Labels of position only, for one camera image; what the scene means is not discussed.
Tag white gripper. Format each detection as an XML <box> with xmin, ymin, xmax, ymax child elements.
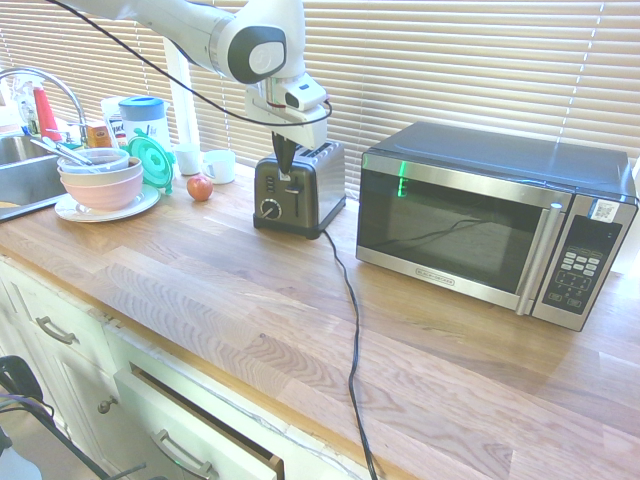
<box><xmin>243</xmin><ymin>81</ymin><xmax>329</xmax><ymax>177</ymax></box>

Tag stainless steel two-slot toaster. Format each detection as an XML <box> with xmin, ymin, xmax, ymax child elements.
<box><xmin>252</xmin><ymin>139</ymin><xmax>348</xmax><ymax>242</ymax></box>

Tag white mug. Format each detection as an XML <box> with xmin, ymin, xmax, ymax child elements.
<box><xmin>201</xmin><ymin>149</ymin><xmax>237</xmax><ymax>186</ymax></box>

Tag red apple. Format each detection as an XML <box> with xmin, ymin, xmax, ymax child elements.
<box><xmin>186</xmin><ymin>174</ymin><xmax>215</xmax><ymax>203</ymax></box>

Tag small white cup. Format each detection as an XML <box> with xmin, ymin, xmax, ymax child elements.
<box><xmin>174</xmin><ymin>143</ymin><xmax>203</xmax><ymax>177</ymax></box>

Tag green plastic lid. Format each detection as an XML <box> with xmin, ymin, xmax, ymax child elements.
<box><xmin>126</xmin><ymin>128</ymin><xmax>178</xmax><ymax>196</ymax></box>

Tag wipes canister blue lid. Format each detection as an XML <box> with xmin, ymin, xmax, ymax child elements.
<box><xmin>117</xmin><ymin>95</ymin><xmax>172</xmax><ymax>152</ymax></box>

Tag white dinner plate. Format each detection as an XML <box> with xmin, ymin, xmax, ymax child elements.
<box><xmin>53</xmin><ymin>183</ymin><xmax>163</xmax><ymax>223</ymax></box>

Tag cream bowl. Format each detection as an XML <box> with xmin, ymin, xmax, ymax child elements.
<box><xmin>57</xmin><ymin>156</ymin><xmax>144</xmax><ymax>185</ymax></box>

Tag clear grey bowl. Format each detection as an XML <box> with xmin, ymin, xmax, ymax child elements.
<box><xmin>56</xmin><ymin>147</ymin><xmax>132</xmax><ymax>174</ymax></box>

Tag black steel microwave oven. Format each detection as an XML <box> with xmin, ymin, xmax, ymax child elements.
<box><xmin>355</xmin><ymin>121</ymin><xmax>640</xmax><ymax>333</ymax></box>

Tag orange box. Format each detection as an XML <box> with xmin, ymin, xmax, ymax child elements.
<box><xmin>85</xmin><ymin>123</ymin><xmax>113</xmax><ymax>150</ymax></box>

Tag wide beige window blind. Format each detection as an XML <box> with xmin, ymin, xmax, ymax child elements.
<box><xmin>188</xmin><ymin>0</ymin><xmax>640</xmax><ymax>175</ymax></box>

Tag pink bowl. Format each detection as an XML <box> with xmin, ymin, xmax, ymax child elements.
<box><xmin>59</xmin><ymin>169</ymin><xmax>146</xmax><ymax>212</ymax></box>

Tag narrow beige window blind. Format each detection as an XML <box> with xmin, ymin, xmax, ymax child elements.
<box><xmin>0</xmin><ymin>0</ymin><xmax>172</xmax><ymax>132</ymax></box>

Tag metal utensils in bowl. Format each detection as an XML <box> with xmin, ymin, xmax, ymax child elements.
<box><xmin>29</xmin><ymin>137</ymin><xmax>95</xmax><ymax>168</ymax></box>

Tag chrome kitchen faucet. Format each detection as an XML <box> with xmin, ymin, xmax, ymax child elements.
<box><xmin>0</xmin><ymin>67</ymin><xmax>91</xmax><ymax>149</ymax></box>

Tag red bottle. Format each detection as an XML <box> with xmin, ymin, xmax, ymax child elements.
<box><xmin>31</xmin><ymin>83</ymin><xmax>64</xmax><ymax>144</ymax></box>

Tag clear spray bottle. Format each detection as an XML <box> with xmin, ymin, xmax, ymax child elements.
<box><xmin>13</xmin><ymin>74</ymin><xmax>41</xmax><ymax>136</ymax></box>

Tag stainless steel sink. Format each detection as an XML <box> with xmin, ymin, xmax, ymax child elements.
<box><xmin>0</xmin><ymin>134</ymin><xmax>69</xmax><ymax>222</ymax></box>

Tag white open drawer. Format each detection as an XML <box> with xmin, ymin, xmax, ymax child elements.
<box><xmin>113</xmin><ymin>363</ymin><xmax>286</xmax><ymax>480</ymax></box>

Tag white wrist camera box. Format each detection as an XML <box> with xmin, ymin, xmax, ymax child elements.
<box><xmin>283</xmin><ymin>79</ymin><xmax>329</xmax><ymax>113</ymax></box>

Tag white window frame post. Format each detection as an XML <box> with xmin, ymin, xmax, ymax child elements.
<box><xmin>161</xmin><ymin>33</ymin><xmax>199</xmax><ymax>151</ymax></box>

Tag black toaster power cable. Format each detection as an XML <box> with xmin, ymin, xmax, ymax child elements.
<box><xmin>321</xmin><ymin>228</ymin><xmax>380</xmax><ymax>480</ymax></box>

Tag metal cabinet door handle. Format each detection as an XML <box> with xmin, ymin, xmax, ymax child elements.
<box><xmin>35</xmin><ymin>315</ymin><xmax>81</xmax><ymax>346</ymax></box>

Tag black cable bundle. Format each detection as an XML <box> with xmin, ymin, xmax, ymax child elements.
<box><xmin>0</xmin><ymin>353</ymin><xmax>147</xmax><ymax>480</ymax></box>

